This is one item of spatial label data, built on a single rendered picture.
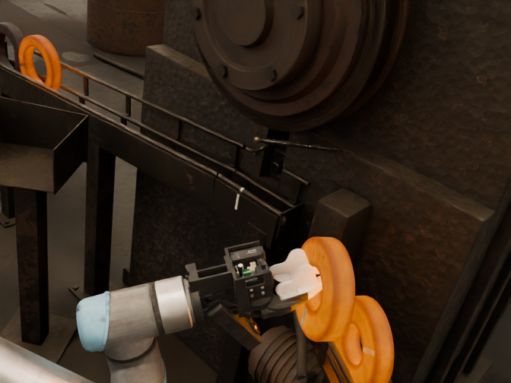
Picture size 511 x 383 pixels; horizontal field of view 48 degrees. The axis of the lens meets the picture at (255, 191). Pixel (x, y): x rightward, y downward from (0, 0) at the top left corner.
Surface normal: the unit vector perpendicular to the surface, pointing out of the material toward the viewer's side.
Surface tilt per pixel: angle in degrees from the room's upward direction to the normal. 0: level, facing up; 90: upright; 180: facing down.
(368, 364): 90
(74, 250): 0
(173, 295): 30
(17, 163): 5
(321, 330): 88
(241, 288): 90
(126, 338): 89
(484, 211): 0
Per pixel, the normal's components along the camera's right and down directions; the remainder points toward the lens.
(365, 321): -0.95, 0.00
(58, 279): 0.17, -0.84
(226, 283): 0.24, 0.54
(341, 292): 0.31, -0.08
